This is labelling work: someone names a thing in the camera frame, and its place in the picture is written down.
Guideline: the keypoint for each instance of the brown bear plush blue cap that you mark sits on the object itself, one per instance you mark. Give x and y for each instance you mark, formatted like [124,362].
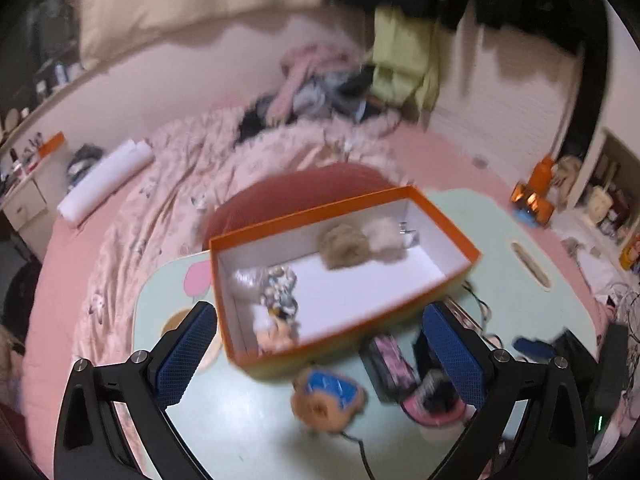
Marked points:
[325,400]

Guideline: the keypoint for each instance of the beige cloth bundle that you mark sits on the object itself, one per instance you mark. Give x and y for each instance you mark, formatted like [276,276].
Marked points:
[567,172]

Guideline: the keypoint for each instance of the white paper roll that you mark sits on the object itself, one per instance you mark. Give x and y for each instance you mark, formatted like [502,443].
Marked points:
[102,180]

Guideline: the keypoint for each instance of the small orange desk box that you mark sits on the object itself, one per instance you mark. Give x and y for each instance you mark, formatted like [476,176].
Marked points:
[51,144]

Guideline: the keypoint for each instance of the brown fluffy pompom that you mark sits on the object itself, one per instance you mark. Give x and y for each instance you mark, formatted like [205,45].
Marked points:
[342,246]

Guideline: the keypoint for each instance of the grey black plastic bag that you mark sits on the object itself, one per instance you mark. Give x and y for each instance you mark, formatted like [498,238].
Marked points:
[85,162]

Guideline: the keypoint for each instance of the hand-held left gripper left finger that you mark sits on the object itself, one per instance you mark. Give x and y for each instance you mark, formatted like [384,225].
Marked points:
[187,355]

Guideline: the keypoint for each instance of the yellow-green hanging garment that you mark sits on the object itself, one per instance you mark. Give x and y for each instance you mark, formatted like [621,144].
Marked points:
[400,65]

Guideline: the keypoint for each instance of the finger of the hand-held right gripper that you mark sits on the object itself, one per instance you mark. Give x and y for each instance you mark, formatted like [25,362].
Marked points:
[534,348]

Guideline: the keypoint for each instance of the pile of clothes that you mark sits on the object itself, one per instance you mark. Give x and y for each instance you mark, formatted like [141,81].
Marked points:
[310,90]

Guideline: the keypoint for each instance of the pink floral blanket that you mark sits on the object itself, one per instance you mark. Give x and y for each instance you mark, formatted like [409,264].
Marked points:
[165,200]

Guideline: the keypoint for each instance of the orange bottle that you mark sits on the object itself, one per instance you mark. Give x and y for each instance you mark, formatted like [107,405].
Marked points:
[542,175]

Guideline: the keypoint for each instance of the black box red seal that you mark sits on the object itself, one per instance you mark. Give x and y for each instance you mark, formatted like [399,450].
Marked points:
[390,365]

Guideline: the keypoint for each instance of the orange cardboard box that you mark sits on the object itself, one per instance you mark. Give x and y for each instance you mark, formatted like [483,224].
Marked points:
[360,285]

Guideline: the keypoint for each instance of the white window blinds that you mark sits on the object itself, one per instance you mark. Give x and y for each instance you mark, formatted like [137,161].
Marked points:
[500,105]

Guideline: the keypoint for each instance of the black lace scrunchie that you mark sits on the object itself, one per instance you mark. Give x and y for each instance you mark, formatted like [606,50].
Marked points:
[435,385]

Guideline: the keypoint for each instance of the white-haired doll figure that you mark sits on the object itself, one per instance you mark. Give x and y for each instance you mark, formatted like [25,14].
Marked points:
[274,335]

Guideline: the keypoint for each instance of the pale fluffy pompom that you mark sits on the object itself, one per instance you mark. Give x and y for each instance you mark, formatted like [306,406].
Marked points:
[385,237]

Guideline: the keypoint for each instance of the white bottle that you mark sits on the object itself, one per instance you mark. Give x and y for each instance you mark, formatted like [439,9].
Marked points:
[60,74]

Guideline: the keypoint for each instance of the white shelf unit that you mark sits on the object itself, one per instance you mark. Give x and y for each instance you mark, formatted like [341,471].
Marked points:
[592,160]

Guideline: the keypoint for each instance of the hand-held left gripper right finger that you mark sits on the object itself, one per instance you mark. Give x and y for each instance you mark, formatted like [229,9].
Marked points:
[452,355]

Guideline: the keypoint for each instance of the orange shiny package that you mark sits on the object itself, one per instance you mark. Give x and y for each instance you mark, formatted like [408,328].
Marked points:
[532,202]

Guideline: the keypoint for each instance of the white nightstand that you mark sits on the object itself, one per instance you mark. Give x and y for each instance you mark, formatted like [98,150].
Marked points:
[22,205]

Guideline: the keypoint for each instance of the beige curtain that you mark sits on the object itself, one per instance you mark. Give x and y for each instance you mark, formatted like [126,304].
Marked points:
[200,5]

